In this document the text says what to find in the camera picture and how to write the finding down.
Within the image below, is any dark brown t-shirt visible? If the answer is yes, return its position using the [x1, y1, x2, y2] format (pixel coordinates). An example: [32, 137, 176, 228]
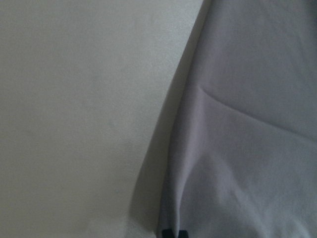
[157, 0, 317, 238]

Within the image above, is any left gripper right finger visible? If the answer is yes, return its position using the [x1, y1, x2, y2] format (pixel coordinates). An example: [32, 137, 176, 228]
[178, 230, 188, 238]

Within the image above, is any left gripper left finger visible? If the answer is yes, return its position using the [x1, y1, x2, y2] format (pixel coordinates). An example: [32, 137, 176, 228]
[161, 229, 175, 238]

